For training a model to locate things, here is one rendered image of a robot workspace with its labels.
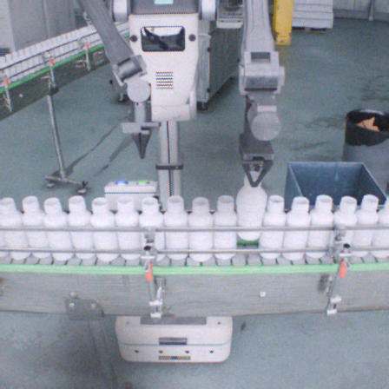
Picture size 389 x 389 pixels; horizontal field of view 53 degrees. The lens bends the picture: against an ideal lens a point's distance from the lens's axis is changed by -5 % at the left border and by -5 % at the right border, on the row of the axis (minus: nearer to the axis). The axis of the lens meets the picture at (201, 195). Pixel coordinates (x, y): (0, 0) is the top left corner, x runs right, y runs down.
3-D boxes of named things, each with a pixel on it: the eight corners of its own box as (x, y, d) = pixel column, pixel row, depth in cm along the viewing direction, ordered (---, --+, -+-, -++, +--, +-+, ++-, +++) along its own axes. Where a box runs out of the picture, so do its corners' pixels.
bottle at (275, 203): (280, 246, 107) (286, 193, 98) (281, 260, 102) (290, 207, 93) (257, 245, 107) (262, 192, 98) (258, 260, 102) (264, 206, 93)
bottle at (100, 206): (111, 244, 107) (102, 192, 98) (124, 254, 104) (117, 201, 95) (92, 254, 104) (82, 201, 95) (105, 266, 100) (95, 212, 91)
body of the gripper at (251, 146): (267, 141, 93) (269, 110, 89) (273, 161, 84) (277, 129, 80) (238, 141, 93) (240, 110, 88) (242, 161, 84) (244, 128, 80)
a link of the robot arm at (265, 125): (281, 62, 79) (238, 62, 79) (294, 79, 70) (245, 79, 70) (278, 117, 86) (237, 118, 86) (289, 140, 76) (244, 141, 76)
